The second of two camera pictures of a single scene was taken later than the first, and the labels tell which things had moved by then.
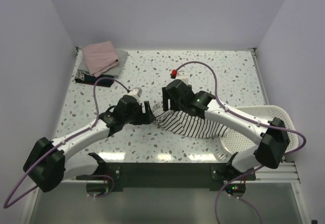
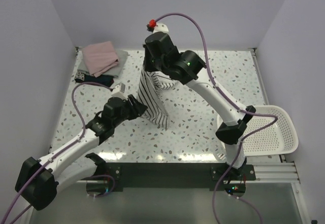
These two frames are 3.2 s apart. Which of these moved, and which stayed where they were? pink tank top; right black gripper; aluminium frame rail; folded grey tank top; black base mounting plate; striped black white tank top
Moved: striped black white tank top; right black gripper
Stayed: black base mounting plate; aluminium frame rail; pink tank top; folded grey tank top
